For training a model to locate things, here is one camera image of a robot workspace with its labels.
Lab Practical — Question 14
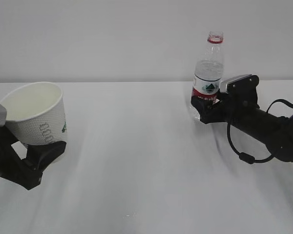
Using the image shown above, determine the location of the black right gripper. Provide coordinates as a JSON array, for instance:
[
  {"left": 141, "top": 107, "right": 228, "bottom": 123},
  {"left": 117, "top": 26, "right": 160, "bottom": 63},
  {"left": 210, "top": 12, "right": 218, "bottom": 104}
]
[{"left": 190, "top": 94, "right": 259, "bottom": 124}]

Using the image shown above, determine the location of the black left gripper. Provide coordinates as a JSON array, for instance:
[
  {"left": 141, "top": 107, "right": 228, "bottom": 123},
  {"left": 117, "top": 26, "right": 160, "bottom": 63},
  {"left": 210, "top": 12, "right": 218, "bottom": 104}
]
[{"left": 0, "top": 126, "right": 66, "bottom": 190}]

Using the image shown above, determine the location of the Nongfu Spring water bottle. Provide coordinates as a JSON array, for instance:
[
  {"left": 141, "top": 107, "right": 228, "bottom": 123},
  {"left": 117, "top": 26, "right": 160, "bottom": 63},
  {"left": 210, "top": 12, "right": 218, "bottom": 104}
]
[{"left": 188, "top": 31, "right": 225, "bottom": 121}]

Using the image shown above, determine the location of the white paper cup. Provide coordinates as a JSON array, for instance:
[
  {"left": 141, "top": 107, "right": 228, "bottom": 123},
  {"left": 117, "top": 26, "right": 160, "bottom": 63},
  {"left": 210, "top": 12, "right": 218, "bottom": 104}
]
[{"left": 0, "top": 82, "right": 67, "bottom": 147}]

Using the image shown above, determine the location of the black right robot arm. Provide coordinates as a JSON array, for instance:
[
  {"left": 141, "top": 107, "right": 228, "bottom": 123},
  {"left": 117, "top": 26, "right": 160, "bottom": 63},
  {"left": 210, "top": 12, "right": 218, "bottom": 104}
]
[{"left": 191, "top": 93, "right": 293, "bottom": 164}]

